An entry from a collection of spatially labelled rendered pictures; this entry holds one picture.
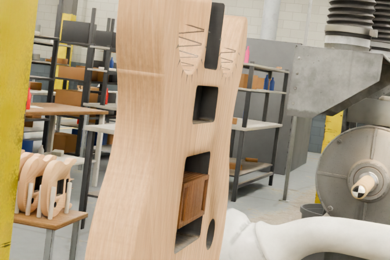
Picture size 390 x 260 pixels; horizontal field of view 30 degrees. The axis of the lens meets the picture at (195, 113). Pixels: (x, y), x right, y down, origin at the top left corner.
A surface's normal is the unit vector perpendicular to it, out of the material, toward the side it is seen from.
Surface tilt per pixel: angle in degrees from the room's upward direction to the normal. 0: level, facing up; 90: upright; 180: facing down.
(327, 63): 90
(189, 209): 90
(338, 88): 90
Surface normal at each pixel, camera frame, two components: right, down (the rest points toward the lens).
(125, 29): -0.29, 0.18
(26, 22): 0.94, 0.14
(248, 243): -0.22, -0.54
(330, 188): -0.44, 0.04
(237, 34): -0.22, -0.33
